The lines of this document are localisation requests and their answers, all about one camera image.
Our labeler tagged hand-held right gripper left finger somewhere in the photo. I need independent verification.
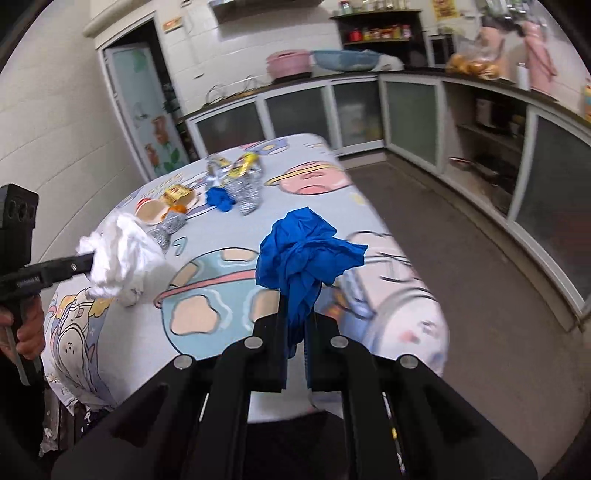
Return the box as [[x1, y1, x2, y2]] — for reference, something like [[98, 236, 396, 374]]
[[51, 291, 296, 480]]

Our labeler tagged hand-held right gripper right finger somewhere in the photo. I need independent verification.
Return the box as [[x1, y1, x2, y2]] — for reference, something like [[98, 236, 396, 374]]
[[305, 309, 539, 480]]

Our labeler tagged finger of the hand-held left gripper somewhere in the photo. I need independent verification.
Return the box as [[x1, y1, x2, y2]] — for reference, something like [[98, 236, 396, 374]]
[[39, 255, 96, 289]]

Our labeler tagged white tissue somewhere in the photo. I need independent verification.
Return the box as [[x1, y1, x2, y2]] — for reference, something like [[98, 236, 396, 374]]
[[76, 212, 166, 301]]

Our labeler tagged large blue cloth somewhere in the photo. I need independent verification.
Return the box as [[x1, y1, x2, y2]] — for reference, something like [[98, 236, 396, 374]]
[[255, 208, 369, 358]]

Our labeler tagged yellow and red carton box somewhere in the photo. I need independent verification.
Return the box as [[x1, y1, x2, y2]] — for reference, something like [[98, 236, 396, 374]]
[[161, 184, 197, 206]]

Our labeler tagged person's left hand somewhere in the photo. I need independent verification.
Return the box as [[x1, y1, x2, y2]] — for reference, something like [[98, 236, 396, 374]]
[[0, 298, 47, 361]]

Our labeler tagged small crumpled white paper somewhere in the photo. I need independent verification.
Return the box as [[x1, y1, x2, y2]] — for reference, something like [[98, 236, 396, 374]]
[[115, 284, 145, 308]]

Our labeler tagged cartoon printed tablecloth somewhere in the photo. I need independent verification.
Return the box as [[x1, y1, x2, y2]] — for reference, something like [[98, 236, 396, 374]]
[[39, 133, 451, 457]]

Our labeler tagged paper cup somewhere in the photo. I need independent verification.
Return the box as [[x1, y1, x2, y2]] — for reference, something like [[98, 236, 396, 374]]
[[135, 198, 170, 225]]

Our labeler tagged small blue cloth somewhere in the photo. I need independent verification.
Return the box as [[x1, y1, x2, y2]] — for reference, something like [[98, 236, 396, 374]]
[[205, 186, 237, 213]]

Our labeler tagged glass door with stickers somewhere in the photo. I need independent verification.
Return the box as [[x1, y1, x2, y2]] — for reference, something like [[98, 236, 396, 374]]
[[103, 43, 191, 182]]

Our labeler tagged silver packet with yellow print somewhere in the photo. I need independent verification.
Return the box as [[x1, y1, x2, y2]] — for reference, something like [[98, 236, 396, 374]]
[[231, 152, 267, 185], [205, 157, 232, 186]]

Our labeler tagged frying pan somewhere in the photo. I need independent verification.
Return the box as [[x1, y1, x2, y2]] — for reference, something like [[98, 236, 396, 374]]
[[450, 157, 500, 182]]

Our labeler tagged pink plastic basin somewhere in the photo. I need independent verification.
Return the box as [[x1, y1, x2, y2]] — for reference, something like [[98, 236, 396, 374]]
[[266, 50, 313, 79]]

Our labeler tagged blue plastic basin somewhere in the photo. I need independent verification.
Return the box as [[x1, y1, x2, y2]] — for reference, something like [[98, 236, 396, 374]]
[[311, 50, 384, 73]]

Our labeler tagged dark wooden shelf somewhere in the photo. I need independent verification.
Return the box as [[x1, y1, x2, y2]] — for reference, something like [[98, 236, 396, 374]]
[[329, 9, 428, 71]]

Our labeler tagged bag of oranges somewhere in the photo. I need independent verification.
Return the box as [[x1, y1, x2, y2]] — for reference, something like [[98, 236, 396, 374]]
[[445, 39, 502, 82]]

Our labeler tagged row of red jars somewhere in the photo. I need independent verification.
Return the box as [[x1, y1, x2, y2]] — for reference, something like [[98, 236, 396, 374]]
[[348, 25, 411, 42]]

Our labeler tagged microwave oven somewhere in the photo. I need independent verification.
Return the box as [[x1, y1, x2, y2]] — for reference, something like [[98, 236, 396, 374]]
[[427, 33, 459, 68]]

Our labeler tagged pink thermos bottle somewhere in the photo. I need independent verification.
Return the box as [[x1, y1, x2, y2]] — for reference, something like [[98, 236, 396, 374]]
[[523, 21, 557, 96]]

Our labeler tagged wire dish rack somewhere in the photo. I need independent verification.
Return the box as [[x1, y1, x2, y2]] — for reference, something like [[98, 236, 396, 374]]
[[205, 76, 274, 105]]

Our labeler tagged yellow wall poster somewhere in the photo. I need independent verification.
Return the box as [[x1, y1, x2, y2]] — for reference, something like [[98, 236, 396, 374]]
[[431, 0, 461, 20]]

